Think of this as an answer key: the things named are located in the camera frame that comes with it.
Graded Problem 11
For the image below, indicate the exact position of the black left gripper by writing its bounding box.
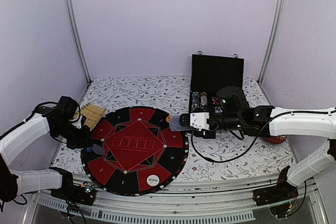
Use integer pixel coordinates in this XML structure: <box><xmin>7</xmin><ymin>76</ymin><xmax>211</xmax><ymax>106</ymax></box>
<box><xmin>54</xmin><ymin>120</ymin><xmax>93</xmax><ymax>150</ymax></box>

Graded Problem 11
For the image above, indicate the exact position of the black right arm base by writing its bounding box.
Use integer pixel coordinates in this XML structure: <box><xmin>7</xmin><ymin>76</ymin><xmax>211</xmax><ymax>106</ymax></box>
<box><xmin>253</xmin><ymin>185</ymin><xmax>299</xmax><ymax>206</ymax></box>

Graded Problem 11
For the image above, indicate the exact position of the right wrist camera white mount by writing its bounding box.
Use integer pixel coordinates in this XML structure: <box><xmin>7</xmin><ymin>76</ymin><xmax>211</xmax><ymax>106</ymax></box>
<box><xmin>190</xmin><ymin>112</ymin><xmax>210</xmax><ymax>131</ymax></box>

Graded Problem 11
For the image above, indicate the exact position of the white dealer button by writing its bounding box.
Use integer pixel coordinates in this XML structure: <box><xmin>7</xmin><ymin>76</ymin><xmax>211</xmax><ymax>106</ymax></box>
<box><xmin>146</xmin><ymin>174</ymin><xmax>160</xmax><ymax>187</ymax></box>

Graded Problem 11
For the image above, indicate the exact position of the black poker chip case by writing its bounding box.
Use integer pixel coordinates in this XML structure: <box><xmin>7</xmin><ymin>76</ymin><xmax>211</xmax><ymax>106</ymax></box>
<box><xmin>188</xmin><ymin>54</ymin><xmax>244</xmax><ymax>124</ymax></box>

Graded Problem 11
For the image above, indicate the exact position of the aluminium corner post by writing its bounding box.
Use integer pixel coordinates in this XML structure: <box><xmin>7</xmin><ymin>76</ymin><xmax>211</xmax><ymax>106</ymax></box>
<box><xmin>257</xmin><ymin>0</ymin><xmax>285</xmax><ymax>85</ymax></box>
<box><xmin>64</xmin><ymin>0</ymin><xmax>92</xmax><ymax>85</ymax></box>

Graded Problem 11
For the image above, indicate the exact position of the blue checkered card deck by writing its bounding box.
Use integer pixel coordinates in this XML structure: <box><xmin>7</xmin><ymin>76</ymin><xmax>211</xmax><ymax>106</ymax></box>
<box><xmin>169</xmin><ymin>115</ymin><xmax>192</xmax><ymax>132</ymax></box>

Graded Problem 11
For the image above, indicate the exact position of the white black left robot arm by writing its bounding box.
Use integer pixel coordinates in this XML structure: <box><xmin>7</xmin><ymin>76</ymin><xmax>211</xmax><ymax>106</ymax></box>
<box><xmin>1</xmin><ymin>96</ymin><xmax>95</xmax><ymax>205</ymax></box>

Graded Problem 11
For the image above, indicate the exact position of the round red black poker mat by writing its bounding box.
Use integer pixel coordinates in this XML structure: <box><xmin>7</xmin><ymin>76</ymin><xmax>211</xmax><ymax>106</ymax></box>
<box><xmin>80</xmin><ymin>106</ymin><xmax>189</xmax><ymax>196</ymax></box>

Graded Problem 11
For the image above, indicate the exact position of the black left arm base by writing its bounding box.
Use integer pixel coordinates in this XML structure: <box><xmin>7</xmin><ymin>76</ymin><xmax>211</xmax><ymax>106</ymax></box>
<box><xmin>50</xmin><ymin>182</ymin><xmax>97</xmax><ymax>206</ymax></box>

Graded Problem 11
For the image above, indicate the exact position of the right aluminium corner post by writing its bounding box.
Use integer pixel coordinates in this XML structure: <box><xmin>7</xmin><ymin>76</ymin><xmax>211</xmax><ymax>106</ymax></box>
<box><xmin>257</xmin><ymin>0</ymin><xmax>285</xmax><ymax>85</ymax></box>

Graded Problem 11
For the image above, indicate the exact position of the single blue playing card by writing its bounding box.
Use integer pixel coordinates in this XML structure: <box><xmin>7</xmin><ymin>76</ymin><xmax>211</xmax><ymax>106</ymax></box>
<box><xmin>92</xmin><ymin>144</ymin><xmax>105</xmax><ymax>156</ymax></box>

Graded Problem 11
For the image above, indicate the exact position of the left aluminium corner post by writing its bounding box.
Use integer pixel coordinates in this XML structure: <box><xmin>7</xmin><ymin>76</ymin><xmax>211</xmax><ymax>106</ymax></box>
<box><xmin>64</xmin><ymin>0</ymin><xmax>92</xmax><ymax>85</ymax></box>

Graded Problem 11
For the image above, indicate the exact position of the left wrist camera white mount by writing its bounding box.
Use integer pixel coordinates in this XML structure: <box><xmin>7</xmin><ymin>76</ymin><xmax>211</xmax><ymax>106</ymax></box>
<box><xmin>56</xmin><ymin>95</ymin><xmax>81</xmax><ymax>124</ymax></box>

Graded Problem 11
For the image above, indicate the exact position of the poker chip row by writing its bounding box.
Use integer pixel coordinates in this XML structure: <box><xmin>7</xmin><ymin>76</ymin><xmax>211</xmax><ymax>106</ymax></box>
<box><xmin>199</xmin><ymin>92</ymin><xmax>208</xmax><ymax>112</ymax></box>
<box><xmin>191</xmin><ymin>91</ymin><xmax>200</xmax><ymax>112</ymax></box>

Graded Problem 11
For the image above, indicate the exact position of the red floral round tin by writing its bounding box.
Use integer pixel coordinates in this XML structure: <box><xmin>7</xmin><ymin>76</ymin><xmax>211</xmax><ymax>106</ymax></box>
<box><xmin>264</xmin><ymin>135</ymin><xmax>287</xmax><ymax>144</ymax></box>

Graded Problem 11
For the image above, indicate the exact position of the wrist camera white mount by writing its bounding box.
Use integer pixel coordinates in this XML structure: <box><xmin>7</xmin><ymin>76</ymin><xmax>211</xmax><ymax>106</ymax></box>
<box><xmin>190</xmin><ymin>112</ymin><xmax>210</xmax><ymax>131</ymax></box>
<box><xmin>56</xmin><ymin>95</ymin><xmax>81</xmax><ymax>124</ymax></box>

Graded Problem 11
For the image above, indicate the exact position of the blue small blind button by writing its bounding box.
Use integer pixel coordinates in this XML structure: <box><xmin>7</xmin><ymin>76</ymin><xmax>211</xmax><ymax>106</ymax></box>
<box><xmin>86</xmin><ymin>147</ymin><xmax>93</xmax><ymax>153</ymax></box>

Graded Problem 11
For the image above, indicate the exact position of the poker chip row far left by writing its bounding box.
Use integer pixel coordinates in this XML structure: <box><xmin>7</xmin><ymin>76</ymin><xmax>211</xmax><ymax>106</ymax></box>
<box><xmin>191</xmin><ymin>91</ymin><xmax>200</xmax><ymax>112</ymax></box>

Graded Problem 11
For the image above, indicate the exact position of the boxed card deck in case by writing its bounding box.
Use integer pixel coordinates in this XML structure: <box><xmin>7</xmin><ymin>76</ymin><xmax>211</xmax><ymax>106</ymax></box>
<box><xmin>215</xmin><ymin>107</ymin><xmax>222</xmax><ymax>113</ymax></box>

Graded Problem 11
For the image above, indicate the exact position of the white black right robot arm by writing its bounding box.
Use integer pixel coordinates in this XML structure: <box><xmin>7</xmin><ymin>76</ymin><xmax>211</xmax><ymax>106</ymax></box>
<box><xmin>190</xmin><ymin>86</ymin><xmax>335</xmax><ymax>201</ymax></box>

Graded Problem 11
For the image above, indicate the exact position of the woven bamboo fan mat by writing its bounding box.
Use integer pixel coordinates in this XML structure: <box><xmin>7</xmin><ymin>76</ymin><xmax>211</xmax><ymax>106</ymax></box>
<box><xmin>80</xmin><ymin>103</ymin><xmax>106</xmax><ymax>131</ymax></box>

